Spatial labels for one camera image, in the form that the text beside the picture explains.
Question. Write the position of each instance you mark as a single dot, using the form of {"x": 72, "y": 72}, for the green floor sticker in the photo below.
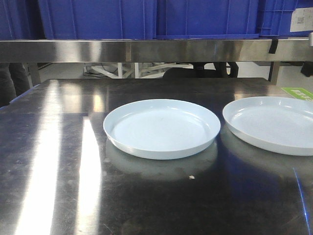
{"x": 299, "y": 93}

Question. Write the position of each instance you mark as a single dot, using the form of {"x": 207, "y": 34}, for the light blue plate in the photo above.
{"x": 161, "y": 129}
{"x": 277, "y": 124}

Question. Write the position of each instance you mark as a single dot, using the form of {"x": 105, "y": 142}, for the blue plastic crate right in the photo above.
{"x": 274, "y": 17}

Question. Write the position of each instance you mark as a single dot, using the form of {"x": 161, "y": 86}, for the white paper label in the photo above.
{"x": 302, "y": 20}

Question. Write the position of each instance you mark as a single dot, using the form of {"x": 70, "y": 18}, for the blue plastic crate centre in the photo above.
{"x": 149, "y": 19}

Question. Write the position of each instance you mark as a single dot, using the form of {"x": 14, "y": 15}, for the blue plastic crate left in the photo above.
{"x": 20, "y": 19}

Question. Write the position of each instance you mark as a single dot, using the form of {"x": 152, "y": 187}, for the black tape strip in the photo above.
{"x": 273, "y": 46}

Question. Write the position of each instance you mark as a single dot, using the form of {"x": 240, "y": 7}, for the blue plastic crate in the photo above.
{"x": 274, "y": 17}
{"x": 149, "y": 19}
{"x": 20, "y": 19}

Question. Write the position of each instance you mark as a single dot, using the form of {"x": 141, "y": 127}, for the stainless steel shelf rail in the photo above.
{"x": 137, "y": 51}

